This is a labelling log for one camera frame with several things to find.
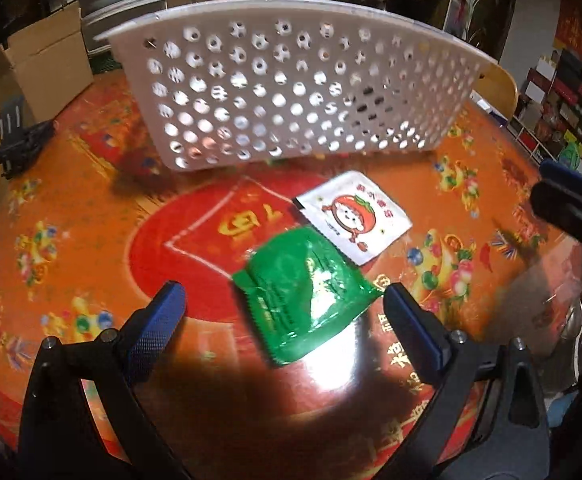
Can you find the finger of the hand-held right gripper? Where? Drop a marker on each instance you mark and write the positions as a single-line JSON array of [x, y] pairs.
[[566, 172], [566, 210]]

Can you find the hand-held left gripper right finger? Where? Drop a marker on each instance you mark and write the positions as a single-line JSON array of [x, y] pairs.
[[418, 332]]

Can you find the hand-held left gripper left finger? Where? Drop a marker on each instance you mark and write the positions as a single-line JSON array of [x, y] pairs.
[[153, 340]]

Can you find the green foil packet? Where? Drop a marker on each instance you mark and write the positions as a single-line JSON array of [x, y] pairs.
[[301, 290]]

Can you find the white packet with cartoon print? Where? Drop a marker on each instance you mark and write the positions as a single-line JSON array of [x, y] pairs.
[[356, 220]]

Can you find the white perforated plastic basket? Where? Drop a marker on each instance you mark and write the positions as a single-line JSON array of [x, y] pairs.
[[296, 85]]

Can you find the shelf with boxes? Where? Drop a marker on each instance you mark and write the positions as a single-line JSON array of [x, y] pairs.
[[566, 110]]

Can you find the black folding phone stand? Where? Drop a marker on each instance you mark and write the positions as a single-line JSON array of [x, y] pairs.
[[21, 140]]

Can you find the open cardboard box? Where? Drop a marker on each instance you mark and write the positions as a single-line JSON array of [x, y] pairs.
[[41, 70]]

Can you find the grey plastic drawer unit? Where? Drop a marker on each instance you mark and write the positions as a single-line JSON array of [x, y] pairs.
[[121, 5]]

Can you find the red wall poster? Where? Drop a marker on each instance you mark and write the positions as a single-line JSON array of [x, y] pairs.
[[575, 22]]

